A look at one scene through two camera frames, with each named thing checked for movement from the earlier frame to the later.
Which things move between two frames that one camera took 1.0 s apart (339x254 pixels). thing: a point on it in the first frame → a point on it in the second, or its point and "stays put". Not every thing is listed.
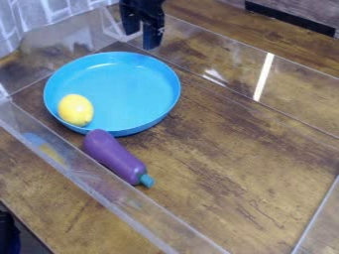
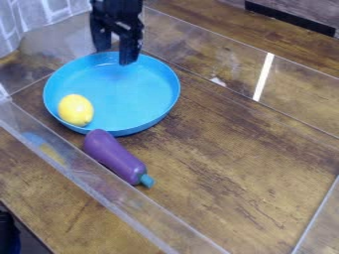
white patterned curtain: (26, 15) stays put
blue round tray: (132, 88) stays put
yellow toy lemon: (76, 110) stays put
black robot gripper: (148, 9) → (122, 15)
